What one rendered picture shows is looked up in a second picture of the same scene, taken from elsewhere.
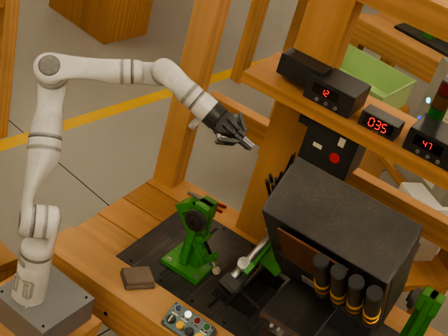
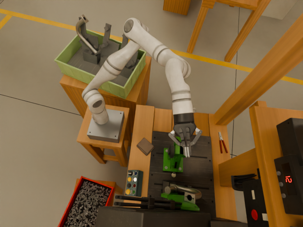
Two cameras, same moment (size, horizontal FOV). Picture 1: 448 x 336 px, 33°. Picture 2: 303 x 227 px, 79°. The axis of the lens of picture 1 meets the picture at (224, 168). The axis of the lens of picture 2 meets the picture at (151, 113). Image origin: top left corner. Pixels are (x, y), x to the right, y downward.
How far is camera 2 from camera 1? 1.70 m
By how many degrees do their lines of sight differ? 48
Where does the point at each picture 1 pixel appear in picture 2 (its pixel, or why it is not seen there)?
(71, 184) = (231, 91)
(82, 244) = (148, 116)
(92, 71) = (141, 42)
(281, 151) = (252, 165)
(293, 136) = not seen: hidden behind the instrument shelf
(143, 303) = (135, 156)
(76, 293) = (114, 131)
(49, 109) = (123, 51)
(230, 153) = not seen: outside the picture
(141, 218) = not seen: hidden behind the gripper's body
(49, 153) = (104, 71)
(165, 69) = (169, 66)
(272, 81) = (266, 129)
